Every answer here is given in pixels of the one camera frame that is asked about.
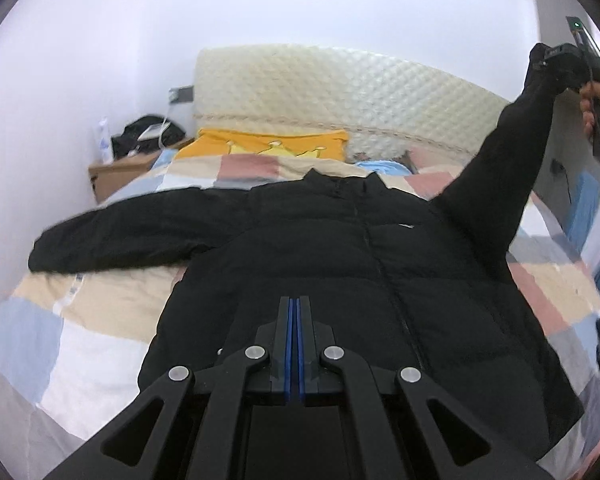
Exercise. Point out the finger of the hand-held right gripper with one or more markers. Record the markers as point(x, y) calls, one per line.
point(562, 55)

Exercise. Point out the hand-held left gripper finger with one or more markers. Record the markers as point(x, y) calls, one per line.
point(289, 350)
point(300, 350)

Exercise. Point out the black puffer jacket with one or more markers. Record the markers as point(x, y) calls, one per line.
point(330, 240)

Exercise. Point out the person's right hand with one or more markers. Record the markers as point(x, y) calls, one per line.
point(587, 110)

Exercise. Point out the blue chair cover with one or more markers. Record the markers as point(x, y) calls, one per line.
point(585, 210)

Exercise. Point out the pink pillow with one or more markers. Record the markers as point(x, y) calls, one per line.
point(430, 157)

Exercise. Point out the bed with checkered quilt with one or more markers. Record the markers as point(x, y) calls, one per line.
point(105, 300)

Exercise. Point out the light blue pillow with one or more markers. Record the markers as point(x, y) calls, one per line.
point(380, 166)

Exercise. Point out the grey fuzzy plush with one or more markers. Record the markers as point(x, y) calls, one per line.
point(375, 147)

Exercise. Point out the yellow pillow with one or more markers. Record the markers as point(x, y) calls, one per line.
point(245, 142)

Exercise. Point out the wooden nightstand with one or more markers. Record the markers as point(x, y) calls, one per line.
point(115, 175)

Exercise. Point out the white flat box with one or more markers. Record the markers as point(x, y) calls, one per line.
point(152, 130)

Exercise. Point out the cream quilted headboard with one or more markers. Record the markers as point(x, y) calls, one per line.
point(305, 90)

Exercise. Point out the black bag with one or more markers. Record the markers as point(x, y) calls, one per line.
point(130, 135)

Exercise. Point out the white bottle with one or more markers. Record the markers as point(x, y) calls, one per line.
point(103, 142)

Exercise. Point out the black wall fixture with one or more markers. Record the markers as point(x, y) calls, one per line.
point(558, 166)

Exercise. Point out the grey wall socket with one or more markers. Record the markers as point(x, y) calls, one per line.
point(181, 95)

